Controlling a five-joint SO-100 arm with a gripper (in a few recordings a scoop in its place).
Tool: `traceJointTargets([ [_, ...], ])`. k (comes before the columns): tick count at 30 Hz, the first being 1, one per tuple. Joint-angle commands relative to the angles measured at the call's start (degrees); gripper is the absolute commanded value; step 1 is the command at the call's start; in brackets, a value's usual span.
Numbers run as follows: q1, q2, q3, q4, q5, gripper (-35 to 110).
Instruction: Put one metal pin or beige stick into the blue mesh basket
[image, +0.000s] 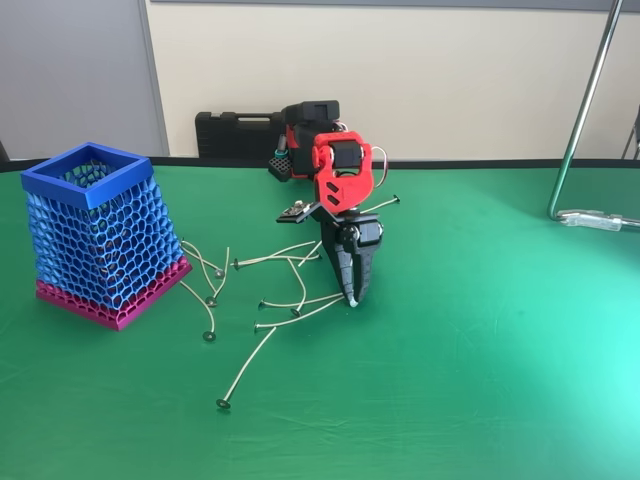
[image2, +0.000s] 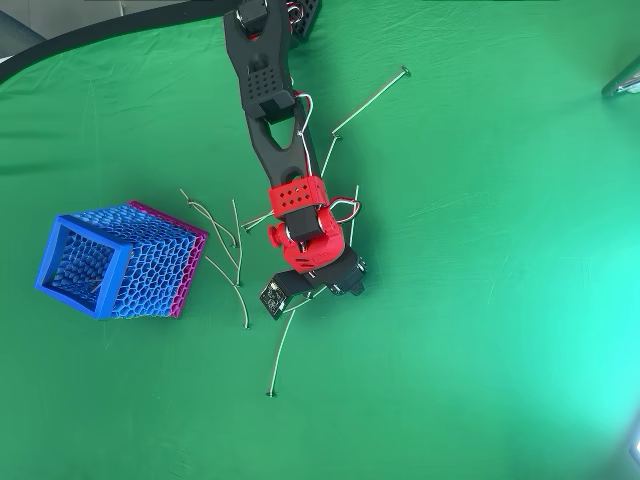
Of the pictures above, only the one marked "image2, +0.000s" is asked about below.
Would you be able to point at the small camera on black bracket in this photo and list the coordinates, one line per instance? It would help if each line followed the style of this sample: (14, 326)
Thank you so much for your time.
(274, 299)

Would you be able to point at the green cloth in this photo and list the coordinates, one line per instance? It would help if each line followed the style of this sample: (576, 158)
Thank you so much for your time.
(450, 300)

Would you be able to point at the black perforated arm base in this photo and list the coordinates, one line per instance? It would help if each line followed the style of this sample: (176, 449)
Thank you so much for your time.
(310, 20)

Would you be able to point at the blue and purple lattice basket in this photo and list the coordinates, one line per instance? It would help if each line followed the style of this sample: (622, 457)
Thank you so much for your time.
(150, 265)

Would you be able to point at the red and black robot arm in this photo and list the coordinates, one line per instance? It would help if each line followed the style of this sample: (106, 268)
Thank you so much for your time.
(260, 85)

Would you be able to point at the black cloth rim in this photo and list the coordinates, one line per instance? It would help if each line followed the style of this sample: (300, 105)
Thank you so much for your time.
(15, 66)

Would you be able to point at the chrome tube stand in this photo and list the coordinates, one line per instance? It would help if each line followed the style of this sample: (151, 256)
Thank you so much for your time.
(625, 82)

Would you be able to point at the dark grey chair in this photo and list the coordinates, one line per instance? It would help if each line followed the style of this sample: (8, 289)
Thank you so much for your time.
(20, 30)

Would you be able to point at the white candle wick metal base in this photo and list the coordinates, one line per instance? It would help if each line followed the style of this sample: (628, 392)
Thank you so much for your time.
(246, 327)
(220, 240)
(257, 220)
(300, 303)
(235, 245)
(95, 289)
(271, 394)
(238, 284)
(247, 229)
(354, 220)
(339, 137)

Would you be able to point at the long rod at top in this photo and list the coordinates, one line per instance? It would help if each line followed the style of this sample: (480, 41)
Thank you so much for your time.
(406, 73)

